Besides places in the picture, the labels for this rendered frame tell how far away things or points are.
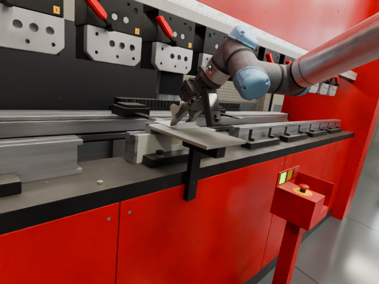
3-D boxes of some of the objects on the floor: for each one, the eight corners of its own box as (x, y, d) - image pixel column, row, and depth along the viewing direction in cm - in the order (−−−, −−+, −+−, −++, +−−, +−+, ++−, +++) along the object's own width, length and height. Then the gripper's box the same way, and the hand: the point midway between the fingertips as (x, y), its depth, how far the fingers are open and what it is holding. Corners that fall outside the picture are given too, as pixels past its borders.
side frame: (342, 220, 242) (422, -46, 188) (264, 187, 301) (308, -23, 246) (348, 213, 260) (423, -32, 205) (274, 183, 318) (317, -14, 263)
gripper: (217, 67, 77) (183, 110, 91) (189, 62, 69) (155, 110, 82) (231, 87, 74) (193, 129, 88) (203, 84, 66) (166, 131, 79)
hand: (180, 124), depth 83 cm, fingers open, 6 cm apart
